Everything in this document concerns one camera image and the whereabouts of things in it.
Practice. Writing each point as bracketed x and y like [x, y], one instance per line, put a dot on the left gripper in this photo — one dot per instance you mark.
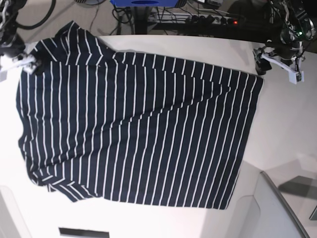
[288, 57]

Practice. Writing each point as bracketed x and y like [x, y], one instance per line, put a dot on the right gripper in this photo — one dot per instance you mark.
[27, 62]

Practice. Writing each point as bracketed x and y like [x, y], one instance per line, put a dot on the navy white striped t-shirt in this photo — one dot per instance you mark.
[133, 127]

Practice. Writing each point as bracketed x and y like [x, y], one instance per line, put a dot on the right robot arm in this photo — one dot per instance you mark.
[12, 46]

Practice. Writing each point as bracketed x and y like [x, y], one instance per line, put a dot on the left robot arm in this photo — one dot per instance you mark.
[291, 27]

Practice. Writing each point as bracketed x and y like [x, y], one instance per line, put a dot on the red lit power strip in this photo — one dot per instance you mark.
[205, 19]

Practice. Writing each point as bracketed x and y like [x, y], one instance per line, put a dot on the grey partition panel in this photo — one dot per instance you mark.
[264, 214]

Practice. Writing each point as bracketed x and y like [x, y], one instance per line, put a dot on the white slotted box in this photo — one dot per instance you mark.
[78, 233]

